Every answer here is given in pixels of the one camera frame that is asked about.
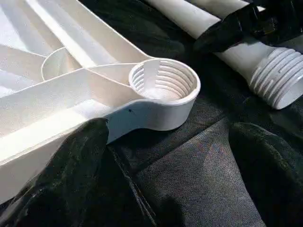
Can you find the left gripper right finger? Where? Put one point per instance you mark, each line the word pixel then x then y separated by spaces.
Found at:
pixel 277 177

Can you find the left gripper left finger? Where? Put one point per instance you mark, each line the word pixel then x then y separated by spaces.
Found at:
pixel 59 184

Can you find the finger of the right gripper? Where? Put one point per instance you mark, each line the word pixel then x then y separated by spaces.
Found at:
pixel 277 23
pixel 220 35

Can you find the white plastic table top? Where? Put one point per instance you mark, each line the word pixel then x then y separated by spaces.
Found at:
pixel 71 94

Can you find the black work mat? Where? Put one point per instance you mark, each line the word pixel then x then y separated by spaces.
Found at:
pixel 201 165

